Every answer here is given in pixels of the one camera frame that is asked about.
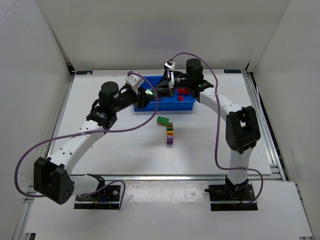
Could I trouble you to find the stacked multicolour lego column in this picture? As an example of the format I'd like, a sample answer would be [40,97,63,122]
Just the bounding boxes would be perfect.
[166,122,174,145]

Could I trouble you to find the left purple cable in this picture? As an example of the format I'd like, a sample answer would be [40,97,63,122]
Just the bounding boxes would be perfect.
[13,70,160,210]

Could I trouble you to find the red toothed lego brick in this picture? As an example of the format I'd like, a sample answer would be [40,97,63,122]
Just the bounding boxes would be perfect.
[177,87,190,95]

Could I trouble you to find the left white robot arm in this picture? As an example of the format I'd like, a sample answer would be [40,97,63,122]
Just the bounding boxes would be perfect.
[33,81,157,205]

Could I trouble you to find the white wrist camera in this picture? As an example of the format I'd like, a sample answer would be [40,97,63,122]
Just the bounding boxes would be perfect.
[164,58,176,72]
[124,74,144,93]

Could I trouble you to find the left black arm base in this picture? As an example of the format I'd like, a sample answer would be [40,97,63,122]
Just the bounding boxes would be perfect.
[73,180,126,210]

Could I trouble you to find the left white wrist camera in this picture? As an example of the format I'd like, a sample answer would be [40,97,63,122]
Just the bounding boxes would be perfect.
[124,74,144,93]

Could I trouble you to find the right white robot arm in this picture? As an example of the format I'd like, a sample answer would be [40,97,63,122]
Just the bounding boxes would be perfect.
[155,58,261,200]

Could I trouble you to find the green flat lego plate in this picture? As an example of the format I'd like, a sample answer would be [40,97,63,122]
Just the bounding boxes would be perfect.
[156,116,173,127]

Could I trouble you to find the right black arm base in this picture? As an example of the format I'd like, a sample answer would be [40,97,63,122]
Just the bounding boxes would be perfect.
[204,184,258,212]

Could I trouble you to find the aluminium front rail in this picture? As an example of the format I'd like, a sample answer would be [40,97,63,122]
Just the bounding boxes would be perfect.
[101,173,285,181]

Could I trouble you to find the blue divided plastic bin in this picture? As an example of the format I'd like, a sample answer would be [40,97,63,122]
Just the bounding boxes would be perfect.
[133,75,196,112]

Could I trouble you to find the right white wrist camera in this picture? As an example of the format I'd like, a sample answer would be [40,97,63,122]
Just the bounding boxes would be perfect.
[164,58,176,72]

